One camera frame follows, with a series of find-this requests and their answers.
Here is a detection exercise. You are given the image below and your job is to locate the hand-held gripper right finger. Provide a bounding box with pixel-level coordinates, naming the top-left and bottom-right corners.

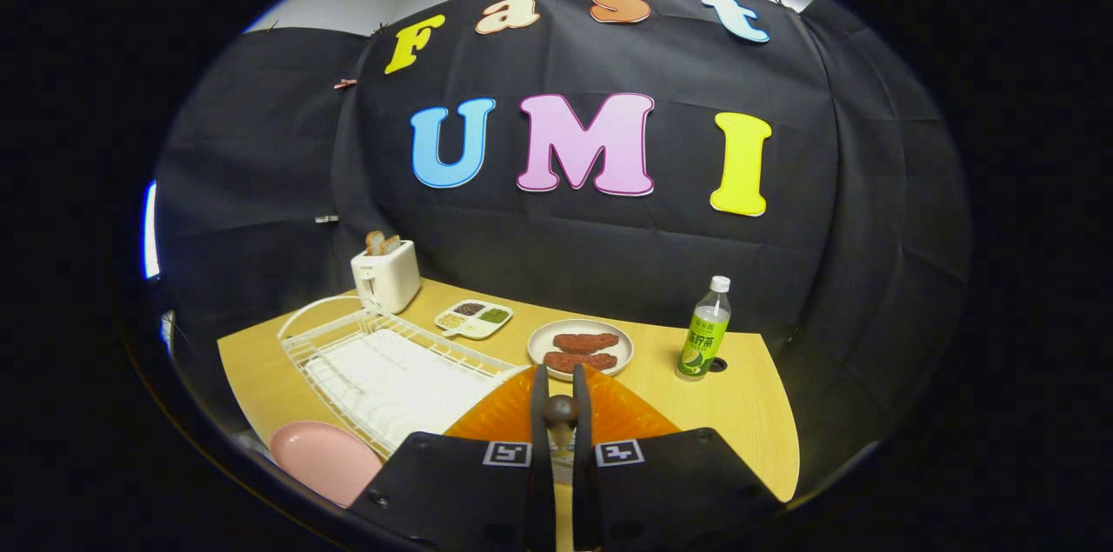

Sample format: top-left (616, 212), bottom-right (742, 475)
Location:
top-left (571, 363), bottom-right (783, 552)

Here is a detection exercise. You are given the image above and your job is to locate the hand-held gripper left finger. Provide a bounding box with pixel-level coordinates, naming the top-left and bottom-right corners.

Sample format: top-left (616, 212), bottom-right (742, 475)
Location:
top-left (346, 363), bottom-right (556, 552)

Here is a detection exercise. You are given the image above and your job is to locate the wooden handle spoon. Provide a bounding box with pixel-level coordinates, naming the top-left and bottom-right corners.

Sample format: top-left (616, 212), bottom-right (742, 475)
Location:
top-left (543, 394), bottom-right (580, 453)

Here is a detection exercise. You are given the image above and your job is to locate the white wire dish rack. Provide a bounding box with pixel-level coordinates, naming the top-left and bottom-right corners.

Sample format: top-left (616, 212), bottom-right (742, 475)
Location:
top-left (278, 294), bottom-right (531, 459)

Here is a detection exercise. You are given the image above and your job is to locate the pink plate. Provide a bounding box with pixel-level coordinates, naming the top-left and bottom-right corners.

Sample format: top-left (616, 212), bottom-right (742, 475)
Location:
top-left (270, 421), bottom-right (383, 508)

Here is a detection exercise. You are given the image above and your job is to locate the white plate with meat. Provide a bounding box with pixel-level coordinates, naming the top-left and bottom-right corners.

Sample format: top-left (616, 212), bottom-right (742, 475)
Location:
top-left (527, 319), bottom-right (635, 382)

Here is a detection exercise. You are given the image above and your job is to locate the white divided condiment dish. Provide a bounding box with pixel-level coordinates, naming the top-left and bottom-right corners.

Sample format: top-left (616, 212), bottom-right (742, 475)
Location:
top-left (435, 300), bottom-right (514, 340)

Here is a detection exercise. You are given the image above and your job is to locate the red meat piece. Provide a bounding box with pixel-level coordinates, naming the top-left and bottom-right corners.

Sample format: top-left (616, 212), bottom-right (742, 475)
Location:
top-left (543, 351), bottom-right (618, 375)
top-left (553, 333), bottom-right (620, 355)

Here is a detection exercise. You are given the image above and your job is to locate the green label drink bottle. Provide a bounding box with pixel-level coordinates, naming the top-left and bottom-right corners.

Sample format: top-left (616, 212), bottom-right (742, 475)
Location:
top-left (676, 276), bottom-right (732, 382)

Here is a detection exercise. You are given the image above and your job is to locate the white toaster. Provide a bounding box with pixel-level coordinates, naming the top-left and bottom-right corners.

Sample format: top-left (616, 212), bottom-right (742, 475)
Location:
top-left (350, 240), bottom-right (422, 315)

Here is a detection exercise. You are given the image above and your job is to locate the black backdrop cloth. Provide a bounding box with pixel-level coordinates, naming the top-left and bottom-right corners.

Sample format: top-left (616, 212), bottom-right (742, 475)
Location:
top-left (155, 0), bottom-right (970, 492)

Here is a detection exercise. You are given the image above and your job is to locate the bright lit screen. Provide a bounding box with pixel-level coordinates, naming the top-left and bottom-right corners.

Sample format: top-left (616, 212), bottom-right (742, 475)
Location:
top-left (143, 181), bottom-right (160, 280)

